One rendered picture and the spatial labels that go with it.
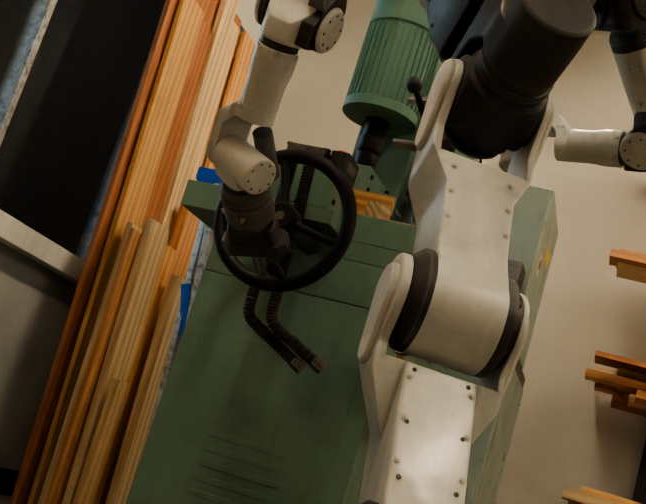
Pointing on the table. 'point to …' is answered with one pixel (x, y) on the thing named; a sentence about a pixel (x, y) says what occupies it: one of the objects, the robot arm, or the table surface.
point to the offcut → (377, 210)
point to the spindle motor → (391, 66)
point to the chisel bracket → (368, 180)
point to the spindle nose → (371, 141)
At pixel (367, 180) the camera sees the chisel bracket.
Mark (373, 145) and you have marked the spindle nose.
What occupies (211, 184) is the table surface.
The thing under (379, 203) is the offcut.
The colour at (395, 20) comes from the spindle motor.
